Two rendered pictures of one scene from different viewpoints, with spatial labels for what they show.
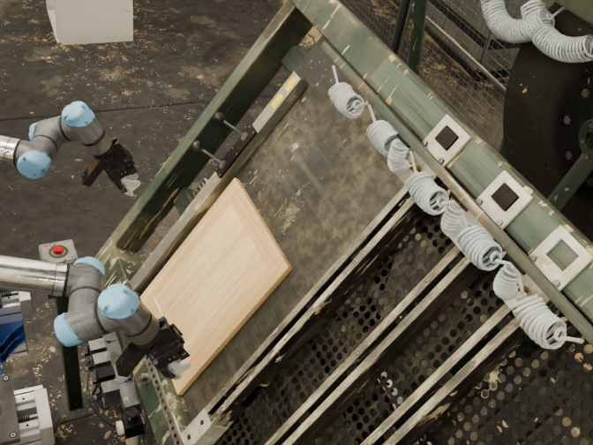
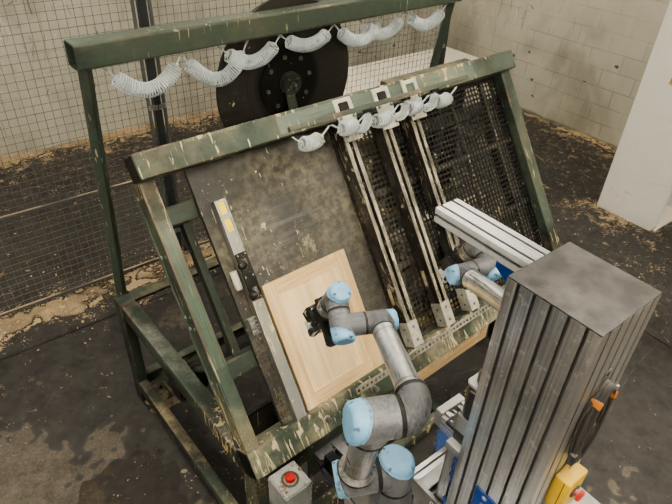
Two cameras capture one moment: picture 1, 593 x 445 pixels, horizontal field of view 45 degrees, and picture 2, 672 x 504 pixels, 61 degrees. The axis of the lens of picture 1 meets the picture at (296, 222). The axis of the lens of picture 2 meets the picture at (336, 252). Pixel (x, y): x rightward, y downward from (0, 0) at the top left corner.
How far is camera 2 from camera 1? 2.80 m
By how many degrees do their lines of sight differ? 75
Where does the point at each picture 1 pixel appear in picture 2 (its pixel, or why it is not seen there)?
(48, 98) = not seen: outside the picture
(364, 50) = (260, 129)
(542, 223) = (396, 88)
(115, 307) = not seen: hidden behind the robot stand
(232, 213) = (287, 294)
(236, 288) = not seen: hidden behind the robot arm
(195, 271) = (313, 340)
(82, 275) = (467, 265)
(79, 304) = (487, 260)
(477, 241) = (417, 103)
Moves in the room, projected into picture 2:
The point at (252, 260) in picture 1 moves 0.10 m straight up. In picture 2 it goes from (327, 279) to (328, 261)
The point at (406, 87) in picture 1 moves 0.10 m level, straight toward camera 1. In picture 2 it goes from (302, 115) to (326, 115)
